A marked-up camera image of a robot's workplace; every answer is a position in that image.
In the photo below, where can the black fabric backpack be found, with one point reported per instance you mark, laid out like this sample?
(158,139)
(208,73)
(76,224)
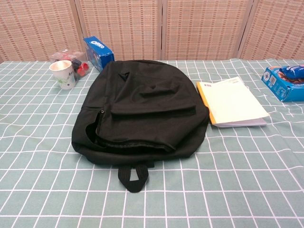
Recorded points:
(147,128)

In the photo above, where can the book with yellow cover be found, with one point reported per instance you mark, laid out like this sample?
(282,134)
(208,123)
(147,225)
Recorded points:
(232,102)

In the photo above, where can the tall blue Oreo box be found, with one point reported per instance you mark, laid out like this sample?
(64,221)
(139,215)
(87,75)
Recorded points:
(98,51)

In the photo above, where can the bamboo folding screen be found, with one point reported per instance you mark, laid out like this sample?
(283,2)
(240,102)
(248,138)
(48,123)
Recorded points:
(130,28)

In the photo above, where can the green checked tablecloth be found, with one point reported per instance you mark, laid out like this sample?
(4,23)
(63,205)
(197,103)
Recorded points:
(213,178)

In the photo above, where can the white paper cup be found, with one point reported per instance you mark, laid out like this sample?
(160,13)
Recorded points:
(65,78)

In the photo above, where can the clear bag red snacks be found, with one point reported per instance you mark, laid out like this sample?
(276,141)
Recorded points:
(71,55)

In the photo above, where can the flat blue cookie box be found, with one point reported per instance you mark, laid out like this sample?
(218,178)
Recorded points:
(280,91)

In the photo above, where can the blue Oreo snack packet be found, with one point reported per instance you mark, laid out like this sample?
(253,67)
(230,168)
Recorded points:
(292,71)

